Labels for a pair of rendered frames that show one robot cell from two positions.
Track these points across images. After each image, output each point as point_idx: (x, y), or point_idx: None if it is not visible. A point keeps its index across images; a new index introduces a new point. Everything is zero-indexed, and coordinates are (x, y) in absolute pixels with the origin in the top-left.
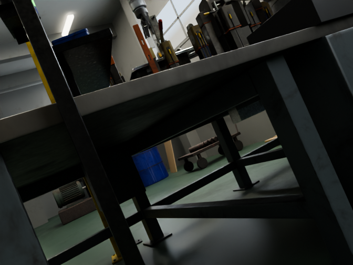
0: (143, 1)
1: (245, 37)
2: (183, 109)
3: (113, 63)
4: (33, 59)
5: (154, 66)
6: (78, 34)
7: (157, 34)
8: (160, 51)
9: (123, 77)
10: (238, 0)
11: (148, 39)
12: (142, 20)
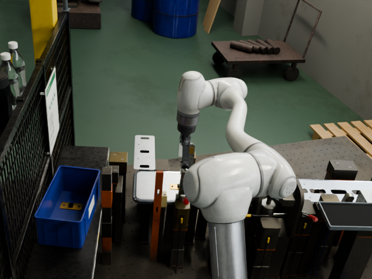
0: (195, 121)
1: (277, 246)
2: None
3: (109, 207)
4: (35, 49)
5: (156, 218)
6: (68, 224)
7: (181, 190)
8: (174, 205)
9: (120, 194)
10: (298, 213)
11: (180, 146)
12: (181, 139)
